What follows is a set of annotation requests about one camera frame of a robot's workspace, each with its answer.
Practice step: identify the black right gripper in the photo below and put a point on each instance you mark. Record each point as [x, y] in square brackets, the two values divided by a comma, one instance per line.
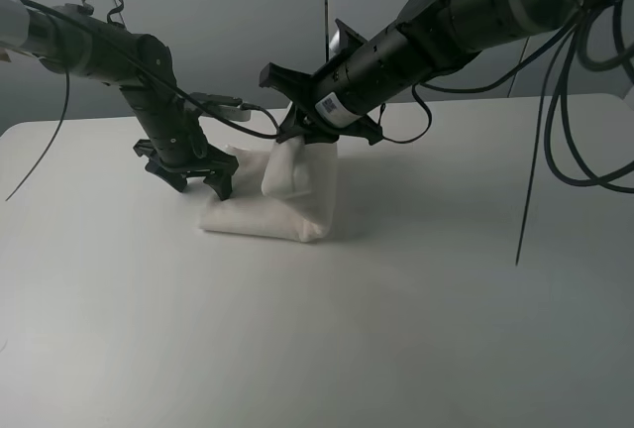
[319, 121]

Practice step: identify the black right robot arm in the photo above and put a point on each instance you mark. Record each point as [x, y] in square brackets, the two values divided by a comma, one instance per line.
[427, 39]

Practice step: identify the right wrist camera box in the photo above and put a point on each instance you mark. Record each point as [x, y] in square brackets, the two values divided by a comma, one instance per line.
[345, 39]

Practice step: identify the white towel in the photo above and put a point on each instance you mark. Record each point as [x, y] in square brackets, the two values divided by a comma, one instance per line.
[287, 192]

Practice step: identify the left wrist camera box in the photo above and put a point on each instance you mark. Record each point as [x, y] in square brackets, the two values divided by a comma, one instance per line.
[228, 107]

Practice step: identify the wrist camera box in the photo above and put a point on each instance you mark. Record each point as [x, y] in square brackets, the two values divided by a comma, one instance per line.
[345, 39]
[228, 107]

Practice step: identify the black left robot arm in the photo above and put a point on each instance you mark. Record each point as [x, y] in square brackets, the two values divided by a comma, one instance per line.
[68, 40]

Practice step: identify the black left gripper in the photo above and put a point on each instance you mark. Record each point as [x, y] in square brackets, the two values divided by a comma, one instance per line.
[170, 158]

